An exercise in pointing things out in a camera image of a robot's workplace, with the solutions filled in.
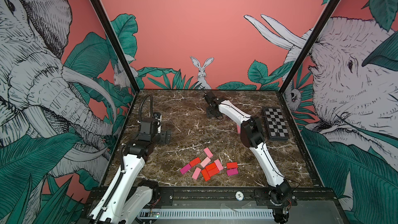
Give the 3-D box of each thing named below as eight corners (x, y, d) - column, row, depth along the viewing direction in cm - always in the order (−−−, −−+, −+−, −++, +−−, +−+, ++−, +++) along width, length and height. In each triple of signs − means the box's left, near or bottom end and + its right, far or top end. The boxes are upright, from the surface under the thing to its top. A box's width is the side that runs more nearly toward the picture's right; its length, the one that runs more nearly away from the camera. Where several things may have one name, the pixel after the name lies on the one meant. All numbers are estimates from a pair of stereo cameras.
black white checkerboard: (268, 140, 96) (270, 137, 93) (259, 109, 112) (260, 106, 109) (289, 140, 97) (292, 137, 93) (277, 110, 112) (279, 106, 109)
